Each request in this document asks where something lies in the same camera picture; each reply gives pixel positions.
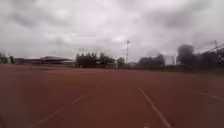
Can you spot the tall lattice mast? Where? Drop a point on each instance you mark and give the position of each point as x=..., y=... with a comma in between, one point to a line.
x=127, y=50

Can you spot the low building with flat roof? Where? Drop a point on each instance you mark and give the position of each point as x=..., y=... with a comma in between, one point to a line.
x=46, y=60

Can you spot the row of dark trees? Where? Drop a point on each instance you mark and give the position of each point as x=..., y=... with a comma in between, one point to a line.
x=150, y=62

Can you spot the pale building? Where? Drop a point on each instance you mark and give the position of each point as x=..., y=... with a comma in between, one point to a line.
x=169, y=60

